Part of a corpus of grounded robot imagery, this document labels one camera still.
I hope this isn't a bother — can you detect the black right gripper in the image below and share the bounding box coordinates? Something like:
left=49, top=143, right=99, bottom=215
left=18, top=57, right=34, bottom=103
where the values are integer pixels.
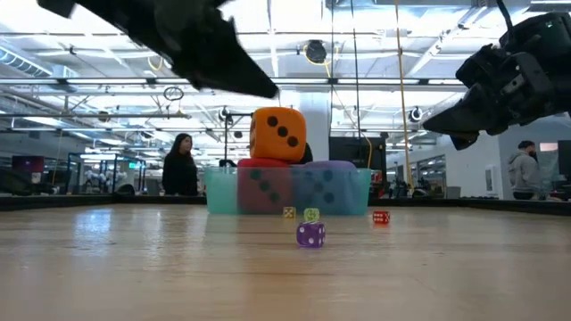
left=422, top=42, right=554, bottom=152

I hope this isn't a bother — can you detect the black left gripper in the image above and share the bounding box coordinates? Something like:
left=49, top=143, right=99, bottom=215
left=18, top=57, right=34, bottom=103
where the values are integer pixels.
left=146, top=0, right=281, bottom=100

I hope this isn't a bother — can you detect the orange foam die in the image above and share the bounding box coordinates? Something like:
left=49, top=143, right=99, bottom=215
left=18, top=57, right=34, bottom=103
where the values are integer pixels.
left=248, top=106, right=308, bottom=164

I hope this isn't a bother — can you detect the red foam die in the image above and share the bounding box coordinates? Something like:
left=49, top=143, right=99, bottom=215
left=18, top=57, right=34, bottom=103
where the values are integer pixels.
left=236, top=158, right=294, bottom=214

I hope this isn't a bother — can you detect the small purple die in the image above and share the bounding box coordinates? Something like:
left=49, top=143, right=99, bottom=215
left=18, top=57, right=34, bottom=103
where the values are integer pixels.
left=295, top=220, right=327, bottom=250

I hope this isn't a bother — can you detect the person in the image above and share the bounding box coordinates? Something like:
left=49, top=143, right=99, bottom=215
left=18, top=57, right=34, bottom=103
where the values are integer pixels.
left=161, top=132, right=200, bottom=197
left=507, top=140, right=543, bottom=202

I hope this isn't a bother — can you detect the white square pillar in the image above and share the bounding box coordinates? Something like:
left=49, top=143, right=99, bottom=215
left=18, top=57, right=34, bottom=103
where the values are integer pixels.
left=298, top=92, right=332, bottom=164

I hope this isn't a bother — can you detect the black cabinet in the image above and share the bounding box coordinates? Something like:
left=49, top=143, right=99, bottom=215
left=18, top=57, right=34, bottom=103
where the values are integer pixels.
left=328, top=136, right=387, bottom=171

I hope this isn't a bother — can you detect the teal translucent plastic bin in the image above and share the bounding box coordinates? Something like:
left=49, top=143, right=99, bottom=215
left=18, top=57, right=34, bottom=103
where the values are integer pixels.
left=203, top=167, right=372, bottom=217

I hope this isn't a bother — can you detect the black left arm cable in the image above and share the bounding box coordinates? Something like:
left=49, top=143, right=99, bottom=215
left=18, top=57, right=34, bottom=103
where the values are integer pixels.
left=162, top=86, right=185, bottom=103

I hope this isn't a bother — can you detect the distant black frame rig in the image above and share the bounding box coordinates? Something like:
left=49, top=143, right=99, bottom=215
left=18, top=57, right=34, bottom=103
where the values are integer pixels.
left=222, top=111, right=298, bottom=167

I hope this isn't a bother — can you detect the thin yellow reel cable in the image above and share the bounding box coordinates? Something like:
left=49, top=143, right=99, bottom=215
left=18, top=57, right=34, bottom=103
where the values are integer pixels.
left=302, top=43, right=373, bottom=171

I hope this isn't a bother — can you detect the hanging black cable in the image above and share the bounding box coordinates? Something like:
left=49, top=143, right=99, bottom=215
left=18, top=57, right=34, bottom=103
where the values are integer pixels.
left=349, top=0, right=363, bottom=140

